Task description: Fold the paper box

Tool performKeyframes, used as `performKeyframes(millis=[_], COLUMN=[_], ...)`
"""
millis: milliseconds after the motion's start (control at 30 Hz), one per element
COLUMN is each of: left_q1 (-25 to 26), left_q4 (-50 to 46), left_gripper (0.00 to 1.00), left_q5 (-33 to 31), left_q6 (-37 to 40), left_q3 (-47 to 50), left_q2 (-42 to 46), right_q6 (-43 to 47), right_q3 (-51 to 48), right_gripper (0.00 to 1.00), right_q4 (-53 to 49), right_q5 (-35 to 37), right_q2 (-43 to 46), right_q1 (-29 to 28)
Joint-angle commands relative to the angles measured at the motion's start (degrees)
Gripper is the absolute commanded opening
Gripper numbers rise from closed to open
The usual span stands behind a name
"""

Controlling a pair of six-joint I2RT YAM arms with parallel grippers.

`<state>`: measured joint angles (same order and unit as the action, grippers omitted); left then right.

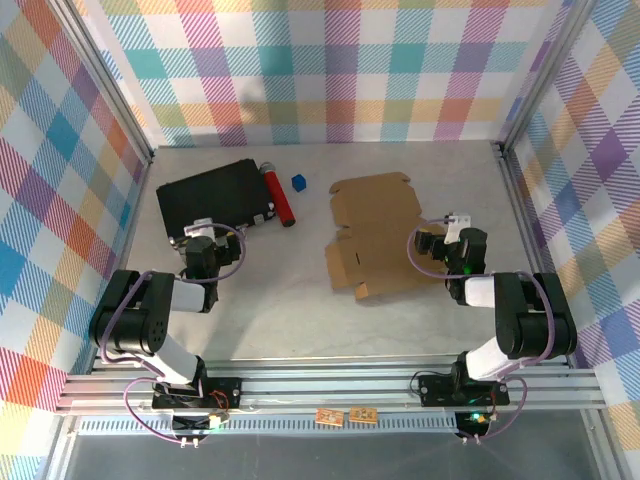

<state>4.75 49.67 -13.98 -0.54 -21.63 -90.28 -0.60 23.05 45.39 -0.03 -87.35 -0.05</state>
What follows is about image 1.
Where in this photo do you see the brown cardboard box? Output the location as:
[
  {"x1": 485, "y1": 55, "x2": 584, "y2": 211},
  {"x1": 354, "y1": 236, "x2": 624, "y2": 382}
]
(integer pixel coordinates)
[{"x1": 323, "y1": 171, "x2": 451, "y2": 302}]

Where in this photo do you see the black case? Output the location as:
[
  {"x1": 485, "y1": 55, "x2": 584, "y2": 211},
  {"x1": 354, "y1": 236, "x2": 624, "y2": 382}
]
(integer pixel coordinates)
[{"x1": 155, "y1": 158, "x2": 277, "y2": 241}]

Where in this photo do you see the red cylinder with silver cap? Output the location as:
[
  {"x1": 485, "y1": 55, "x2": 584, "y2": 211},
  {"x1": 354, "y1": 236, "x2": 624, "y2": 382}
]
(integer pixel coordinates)
[{"x1": 258, "y1": 160, "x2": 297, "y2": 229}]

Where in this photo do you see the black controller board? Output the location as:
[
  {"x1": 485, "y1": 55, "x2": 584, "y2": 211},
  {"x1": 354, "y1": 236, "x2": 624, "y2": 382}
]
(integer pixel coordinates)
[
  {"x1": 172, "y1": 410, "x2": 225, "y2": 432},
  {"x1": 455, "y1": 409, "x2": 491, "y2": 435}
]

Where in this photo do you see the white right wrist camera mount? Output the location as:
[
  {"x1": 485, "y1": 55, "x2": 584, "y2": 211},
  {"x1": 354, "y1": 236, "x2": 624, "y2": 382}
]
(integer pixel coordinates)
[{"x1": 444, "y1": 213, "x2": 473, "y2": 245}]

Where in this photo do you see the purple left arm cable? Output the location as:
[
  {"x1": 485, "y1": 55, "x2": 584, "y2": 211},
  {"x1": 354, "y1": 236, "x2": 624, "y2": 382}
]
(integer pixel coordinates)
[{"x1": 97, "y1": 222, "x2": 250, "y2": 445}]

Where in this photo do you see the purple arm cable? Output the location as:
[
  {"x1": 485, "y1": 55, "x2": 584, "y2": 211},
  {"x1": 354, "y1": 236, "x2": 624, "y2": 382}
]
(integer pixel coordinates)
[
  {"x1": 97, "y1": 222, "x2": 250, "y2": 445},
  {"x1": 407, "y1": 215, "x2": 557, "y2": 445}
]

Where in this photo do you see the aluminium side rail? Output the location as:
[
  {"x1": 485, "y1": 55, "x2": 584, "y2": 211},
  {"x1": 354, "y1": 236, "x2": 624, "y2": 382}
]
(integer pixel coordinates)
[
  {"x1": 91, "y1": 152, "x2": 154, "y2": 374},
  {"x1": 492, "y1": 141, "x2": 575, "y2": 370}
]

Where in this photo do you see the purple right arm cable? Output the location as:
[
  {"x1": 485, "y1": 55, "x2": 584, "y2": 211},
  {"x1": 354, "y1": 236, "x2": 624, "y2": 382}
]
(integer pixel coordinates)
[{"x1": 407, "y1": 215, "x2": 557, "y2": 445}]

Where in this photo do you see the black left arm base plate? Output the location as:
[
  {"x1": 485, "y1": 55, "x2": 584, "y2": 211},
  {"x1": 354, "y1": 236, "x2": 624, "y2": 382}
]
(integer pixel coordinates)
[{"x1": 151, "y1": 377, "x2": 244, "y2": 412}]

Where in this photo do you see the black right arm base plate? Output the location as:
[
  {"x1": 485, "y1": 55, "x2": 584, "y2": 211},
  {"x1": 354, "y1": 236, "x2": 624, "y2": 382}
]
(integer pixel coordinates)
[{"x1": 417, "y1": 372, "x2": 511, "y2": 407}]

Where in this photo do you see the aluminium frame post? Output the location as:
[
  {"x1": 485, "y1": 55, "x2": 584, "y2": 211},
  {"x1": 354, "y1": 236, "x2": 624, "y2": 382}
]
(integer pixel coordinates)
[
  {"x1": 47, "y1": 0, "x2": 155, "y2": 165},
  {"x1": 498, "y1": 0, "x2": 596, "y2": 154}
]

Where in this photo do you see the aluminium rail beam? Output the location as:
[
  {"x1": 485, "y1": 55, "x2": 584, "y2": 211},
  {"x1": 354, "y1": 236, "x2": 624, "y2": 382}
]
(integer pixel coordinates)
[{"x1": 53, "y1": 352, "x2": 609, "y2": 416}]

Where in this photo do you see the grey slotted cable duct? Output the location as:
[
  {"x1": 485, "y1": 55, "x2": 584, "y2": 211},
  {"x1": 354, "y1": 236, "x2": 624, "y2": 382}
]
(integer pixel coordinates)
[{"x1": 77, "y1": 416, "x2": 461, "y2": 437}]

